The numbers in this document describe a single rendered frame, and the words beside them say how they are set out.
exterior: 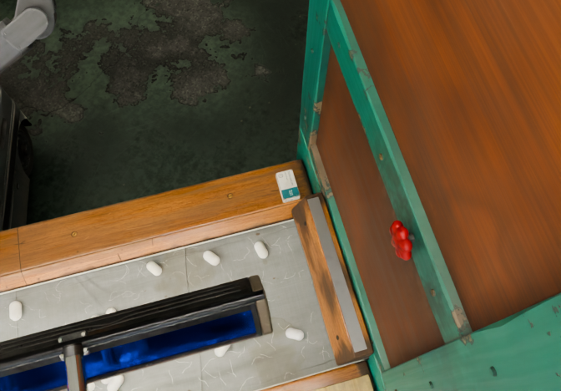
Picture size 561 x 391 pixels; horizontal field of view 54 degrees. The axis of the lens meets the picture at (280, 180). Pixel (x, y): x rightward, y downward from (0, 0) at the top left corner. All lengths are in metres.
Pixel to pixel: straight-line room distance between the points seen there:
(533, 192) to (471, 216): 0.10
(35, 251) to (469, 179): 0.89
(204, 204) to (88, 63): 1.31
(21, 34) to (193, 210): 0.45
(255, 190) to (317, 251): 0.21
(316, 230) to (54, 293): 0.52
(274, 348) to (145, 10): 1.70
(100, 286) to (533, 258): 0.87
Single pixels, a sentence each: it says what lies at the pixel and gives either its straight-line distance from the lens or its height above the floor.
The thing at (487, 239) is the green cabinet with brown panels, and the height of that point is 1.38.
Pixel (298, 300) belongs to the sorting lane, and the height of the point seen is 0.74.
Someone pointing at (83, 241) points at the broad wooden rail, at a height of 0.76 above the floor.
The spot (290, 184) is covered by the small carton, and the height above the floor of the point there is 0.79.
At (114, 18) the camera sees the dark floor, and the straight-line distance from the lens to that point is 2.44.
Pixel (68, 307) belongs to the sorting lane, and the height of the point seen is 0.74.
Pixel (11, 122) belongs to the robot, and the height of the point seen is 0.26.
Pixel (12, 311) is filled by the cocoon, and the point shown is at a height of 0.76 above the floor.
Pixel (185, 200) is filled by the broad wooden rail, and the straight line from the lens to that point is 1.12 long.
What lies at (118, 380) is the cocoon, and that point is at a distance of 1.08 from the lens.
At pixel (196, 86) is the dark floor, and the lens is 2.17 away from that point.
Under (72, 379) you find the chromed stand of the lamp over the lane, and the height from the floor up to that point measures 1.12.
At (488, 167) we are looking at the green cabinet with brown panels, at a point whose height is 1.43.
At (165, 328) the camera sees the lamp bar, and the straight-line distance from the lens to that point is 0.71.
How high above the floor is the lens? 1.80
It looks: 66 degrees down
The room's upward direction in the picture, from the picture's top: 1 degrees clockwise
